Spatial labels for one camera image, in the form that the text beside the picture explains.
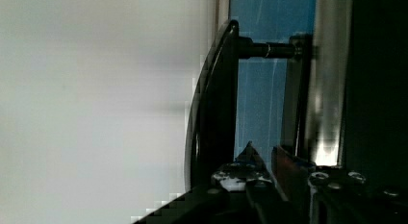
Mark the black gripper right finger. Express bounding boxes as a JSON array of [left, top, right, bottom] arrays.
[[271, 146, 316, 224]]

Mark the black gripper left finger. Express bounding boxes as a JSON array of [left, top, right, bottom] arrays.
[[211, 141, 289, 224]]

